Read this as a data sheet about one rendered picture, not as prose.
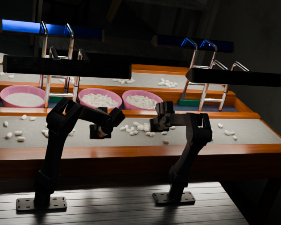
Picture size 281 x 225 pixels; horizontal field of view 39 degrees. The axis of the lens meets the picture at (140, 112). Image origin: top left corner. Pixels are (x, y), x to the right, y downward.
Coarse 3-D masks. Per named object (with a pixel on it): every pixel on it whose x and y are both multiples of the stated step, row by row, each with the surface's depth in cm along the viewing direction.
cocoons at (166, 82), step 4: (0, 72) 243; (8, 76) 241; (12, 76) 243; (60, 80) 253; (64, 80) 252; (72, 80) 254; (80, 80) 260; (112, 80) 271; (116, 80) 271; (120, 80) 271; (124, 80) 273; (128, 80) 273; (132, 80) 275; (164, 80) 288; (168, 80) 288; (160, 84) 281; (164, 84) 283; (168, 84) 283; (172, 84) 283; (176, 84) 286
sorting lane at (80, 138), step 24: (0, 120) 199; (24, 120) 203; (144, 120) 230; (216, 120) 250; (240, 120) 257; (0, 144) 181; (24, 144) 184; (72, 144) 193; (96, 144) 197; (120, 144) 201; (144, 144) 206; (168, 144) 211; (216, 144) 222
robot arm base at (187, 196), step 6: (156, 192) 182; (162, 192) 183; (168, 192) 183; (174, 192) 177; (180, 192) 177; (186, 192) 187; (156, 198) 178; (162, 198) 179; (168, 198) 180; (174, 198) 179; (180, 198) 180; (186, 198) 183; (192, 198) 184
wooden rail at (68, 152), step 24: (240, 144) 223; (264, 144) 228; (0, 168) 168; (24, 168) 172; (72, 168) 181; (96, 168) 185; (120, 168) 190; (144, 168) 195; (168, 168) 200; (192, 168) 206; (216, 168) 212; (240, 168) 218; (264, 168) 225
